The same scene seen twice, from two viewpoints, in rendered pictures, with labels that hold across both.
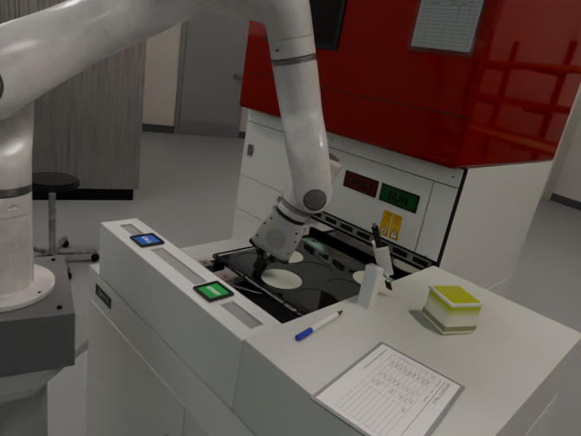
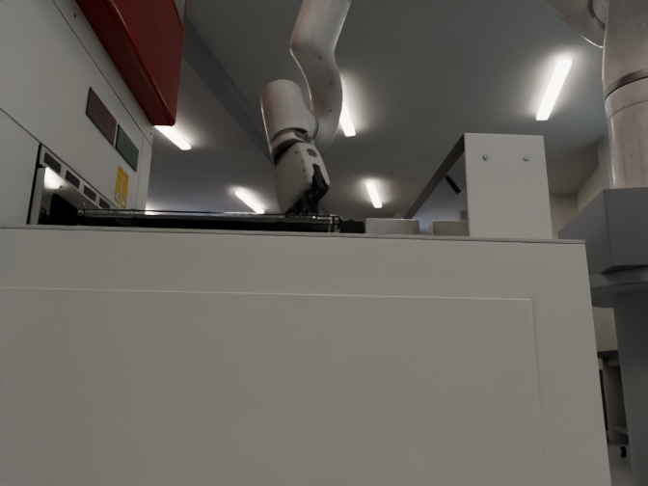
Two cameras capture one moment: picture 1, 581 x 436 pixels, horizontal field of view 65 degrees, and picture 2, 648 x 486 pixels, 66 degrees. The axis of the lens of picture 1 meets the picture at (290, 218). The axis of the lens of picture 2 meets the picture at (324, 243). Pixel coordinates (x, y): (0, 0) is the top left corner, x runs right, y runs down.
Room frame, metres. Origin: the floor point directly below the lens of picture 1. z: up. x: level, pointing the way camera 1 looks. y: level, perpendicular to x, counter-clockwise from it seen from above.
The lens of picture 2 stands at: (1.55, 0.64, 0.70)
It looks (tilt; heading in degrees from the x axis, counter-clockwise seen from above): 14 degrees up; 225
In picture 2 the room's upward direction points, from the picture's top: 1 degrees clockwise
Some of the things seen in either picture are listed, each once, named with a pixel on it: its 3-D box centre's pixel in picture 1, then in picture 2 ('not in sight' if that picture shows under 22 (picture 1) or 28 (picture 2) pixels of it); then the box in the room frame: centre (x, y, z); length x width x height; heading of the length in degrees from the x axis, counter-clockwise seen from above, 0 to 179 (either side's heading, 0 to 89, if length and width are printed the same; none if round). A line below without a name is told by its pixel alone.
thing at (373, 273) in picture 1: (378, 272); not in sight; (0.82, -0.19, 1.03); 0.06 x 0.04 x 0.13; 137
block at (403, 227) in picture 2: (195, 269); (391, 229); (0.97, 0.20, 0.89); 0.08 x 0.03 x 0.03; 137
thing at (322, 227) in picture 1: (358, 255); (101, 241); (1.23, -0.21, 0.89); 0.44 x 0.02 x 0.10; 47
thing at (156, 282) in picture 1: (175, 295); (441, 246); (0.84, 0.21, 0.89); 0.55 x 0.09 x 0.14; 47
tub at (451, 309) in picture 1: (451, 309); not in sight; (0.78, -0.33, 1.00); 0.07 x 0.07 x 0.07; 21
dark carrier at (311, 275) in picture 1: (313, 271); (226, 245); (1.07, -0.08, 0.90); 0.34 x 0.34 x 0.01; 47
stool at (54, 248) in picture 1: (56, 221); not in sight; (2.49, 1.38, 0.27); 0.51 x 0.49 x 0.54; 30
